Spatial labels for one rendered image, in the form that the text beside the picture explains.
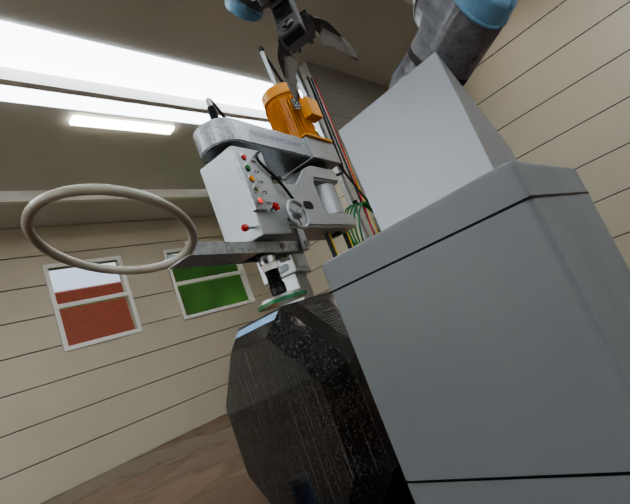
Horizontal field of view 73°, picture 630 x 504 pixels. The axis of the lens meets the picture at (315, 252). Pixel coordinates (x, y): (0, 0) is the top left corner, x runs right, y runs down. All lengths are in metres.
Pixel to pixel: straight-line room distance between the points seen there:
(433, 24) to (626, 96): 5.73
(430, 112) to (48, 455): 7.14
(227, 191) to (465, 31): 1.20
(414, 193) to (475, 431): 0.43
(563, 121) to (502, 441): 6.15
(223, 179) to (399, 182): 1.14
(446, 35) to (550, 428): 0.72
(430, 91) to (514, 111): 6.07
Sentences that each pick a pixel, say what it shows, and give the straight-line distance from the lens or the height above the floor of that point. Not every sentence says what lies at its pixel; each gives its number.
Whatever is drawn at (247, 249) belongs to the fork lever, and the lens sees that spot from 1.69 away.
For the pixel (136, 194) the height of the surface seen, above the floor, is 1.25.
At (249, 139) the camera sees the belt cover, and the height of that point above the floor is 1.64.
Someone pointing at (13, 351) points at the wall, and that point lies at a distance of 7.61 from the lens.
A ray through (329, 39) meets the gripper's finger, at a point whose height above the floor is 1.25.
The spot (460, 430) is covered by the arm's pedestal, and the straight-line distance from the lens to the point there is 0.77.
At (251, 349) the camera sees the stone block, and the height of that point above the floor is 0.76.
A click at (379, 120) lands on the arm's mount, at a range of 0.91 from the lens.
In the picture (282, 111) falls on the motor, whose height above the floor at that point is 1.96.
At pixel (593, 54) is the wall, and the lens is 6.81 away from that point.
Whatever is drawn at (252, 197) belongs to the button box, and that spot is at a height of 1.33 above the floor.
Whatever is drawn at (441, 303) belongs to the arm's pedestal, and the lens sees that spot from 0.71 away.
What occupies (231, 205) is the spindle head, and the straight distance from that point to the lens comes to 1.84.
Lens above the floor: 0.72
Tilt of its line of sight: 10 degrees up
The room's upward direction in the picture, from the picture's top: 22 degrees counter-clockwise
